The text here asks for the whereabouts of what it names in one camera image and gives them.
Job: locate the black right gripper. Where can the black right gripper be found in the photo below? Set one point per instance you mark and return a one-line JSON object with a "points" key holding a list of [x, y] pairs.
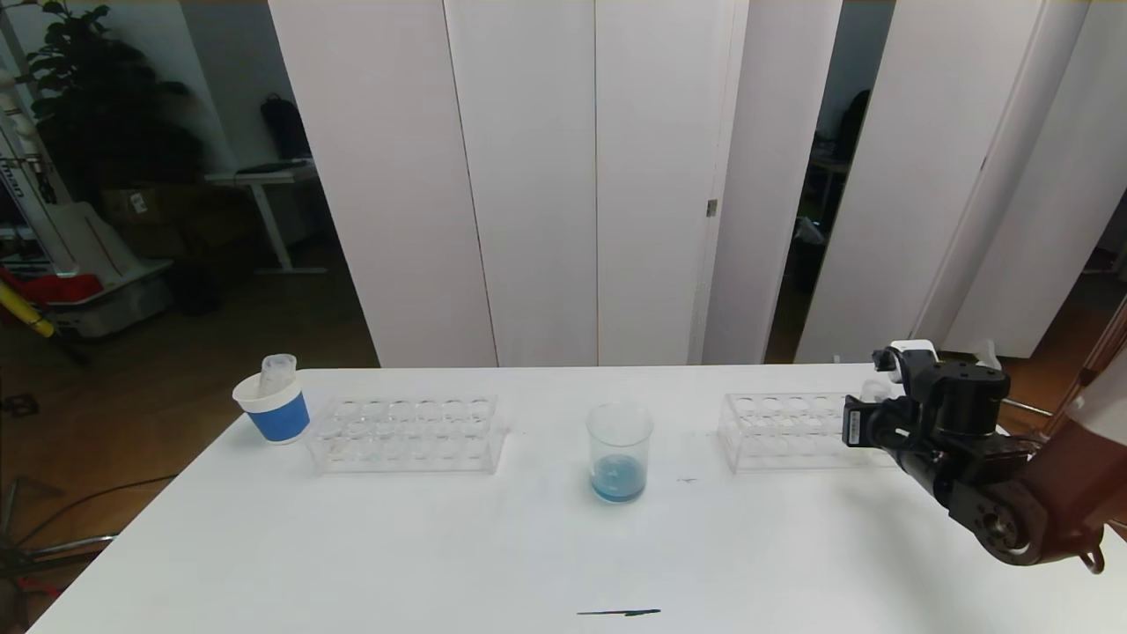
{"points": [[853, 425]]}

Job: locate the pale yellow pigment test tube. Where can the pale yellow pigment test tube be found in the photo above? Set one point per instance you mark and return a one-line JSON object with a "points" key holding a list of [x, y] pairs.
{"points": [[873, 389]]}

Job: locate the pink red pigment test tube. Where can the pink red pigment test tube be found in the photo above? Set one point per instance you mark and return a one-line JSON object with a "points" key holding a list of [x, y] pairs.
{"points": [[988, 354]]}

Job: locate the orange red pigment test tube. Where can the orange red pigment test tube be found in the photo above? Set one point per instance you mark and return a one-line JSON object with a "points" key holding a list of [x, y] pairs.
{"points": [[282, 364]]}

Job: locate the blue pigment test tube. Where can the blue pigment test tube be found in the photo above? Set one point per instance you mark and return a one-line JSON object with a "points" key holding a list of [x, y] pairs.
{"points": [[269, 386]]}

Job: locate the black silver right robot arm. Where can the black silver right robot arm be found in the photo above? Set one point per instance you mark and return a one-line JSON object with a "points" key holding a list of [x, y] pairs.
{"points": [[968, 414]]}

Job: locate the clear acrylic tube rack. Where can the clear acrylic tube rack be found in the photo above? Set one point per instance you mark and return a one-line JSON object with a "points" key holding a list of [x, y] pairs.
{"points": [[784, 440], [414, 440]]}

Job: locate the clear plastic beaker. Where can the clear plastic beaker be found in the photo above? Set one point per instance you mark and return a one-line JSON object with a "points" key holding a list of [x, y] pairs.
{"points": [[618, 484]]}

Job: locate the yellow tube object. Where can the yellow tube object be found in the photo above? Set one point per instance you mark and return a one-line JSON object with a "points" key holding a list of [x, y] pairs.
{"points": [[22, 315]]}

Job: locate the dark bin with white bag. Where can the dark bin with white bag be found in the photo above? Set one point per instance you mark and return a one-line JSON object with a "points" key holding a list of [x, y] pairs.
{"points": [[806, 264]]}

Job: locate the blue white paper cup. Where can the blue white paper cup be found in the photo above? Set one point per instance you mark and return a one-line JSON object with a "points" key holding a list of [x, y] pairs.
{"points": [[280, 421]]}

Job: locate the black backpack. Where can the black backpack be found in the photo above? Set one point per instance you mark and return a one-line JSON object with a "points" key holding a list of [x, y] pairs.
{"points": [[286, 132]]}

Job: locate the white standing desk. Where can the white standing desk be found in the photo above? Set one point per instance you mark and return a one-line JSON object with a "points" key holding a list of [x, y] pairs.
{"points": [[264, 177]]}

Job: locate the brown cardboard box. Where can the brown cardboard box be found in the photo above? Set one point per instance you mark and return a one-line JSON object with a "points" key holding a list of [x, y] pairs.
{"points": [[158, 205]]}

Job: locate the white machine with base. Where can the white machine with base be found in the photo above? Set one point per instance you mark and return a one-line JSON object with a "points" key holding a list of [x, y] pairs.
{"points": [[97, 255]]}

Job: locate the red flat object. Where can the red flat object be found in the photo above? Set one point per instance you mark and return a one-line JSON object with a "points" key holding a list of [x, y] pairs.
{"points": [[66, 289]]}

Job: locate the metal tripod legs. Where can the metal tripod legs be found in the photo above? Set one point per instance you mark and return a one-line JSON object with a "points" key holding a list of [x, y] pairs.
{"points": [[53, 550]]}

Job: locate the dark green potted plant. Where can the dark green potted plant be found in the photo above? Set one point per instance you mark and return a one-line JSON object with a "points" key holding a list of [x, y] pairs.
{"points": [[97, 97]]}

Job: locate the small black floor device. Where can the small black floor device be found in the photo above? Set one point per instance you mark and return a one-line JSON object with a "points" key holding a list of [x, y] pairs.
{"points": [[22, 405]]}

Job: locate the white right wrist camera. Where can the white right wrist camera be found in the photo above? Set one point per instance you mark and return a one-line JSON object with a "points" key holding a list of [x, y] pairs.
{"points": [[916, 348]]}

